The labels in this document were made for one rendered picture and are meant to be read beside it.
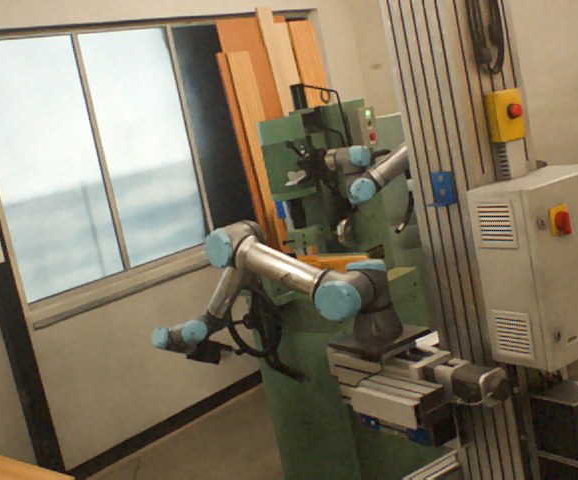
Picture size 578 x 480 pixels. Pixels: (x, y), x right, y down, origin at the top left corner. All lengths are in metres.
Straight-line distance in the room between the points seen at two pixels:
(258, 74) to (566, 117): 1.84
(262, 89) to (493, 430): 2.92
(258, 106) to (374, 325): 2.53
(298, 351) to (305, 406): 0.23
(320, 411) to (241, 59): 2.28
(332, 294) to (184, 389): 2.29
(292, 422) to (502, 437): 1.13
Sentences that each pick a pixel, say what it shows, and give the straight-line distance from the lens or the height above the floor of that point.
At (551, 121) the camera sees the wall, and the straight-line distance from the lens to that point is 5.13.
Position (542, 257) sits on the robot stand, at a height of 1.06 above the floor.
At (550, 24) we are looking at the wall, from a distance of 5.09.
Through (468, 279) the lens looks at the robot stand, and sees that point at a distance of 2.30.
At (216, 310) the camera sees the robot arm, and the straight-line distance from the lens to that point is 2.77.
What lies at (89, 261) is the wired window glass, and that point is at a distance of 4.15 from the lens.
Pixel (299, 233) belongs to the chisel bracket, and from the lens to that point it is 3.12.
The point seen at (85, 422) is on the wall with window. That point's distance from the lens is 4.09.
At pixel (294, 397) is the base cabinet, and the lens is 3.25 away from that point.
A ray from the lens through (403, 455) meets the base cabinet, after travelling 3.37.
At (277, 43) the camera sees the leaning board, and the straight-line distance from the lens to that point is 5.00.
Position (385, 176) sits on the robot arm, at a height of 1.26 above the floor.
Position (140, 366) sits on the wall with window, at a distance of 4.25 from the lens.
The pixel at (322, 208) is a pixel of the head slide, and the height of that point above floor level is 1.13.
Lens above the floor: 1.52
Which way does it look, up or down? 9 degrees down
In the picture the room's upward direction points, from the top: 11 degrees counter-clockwise
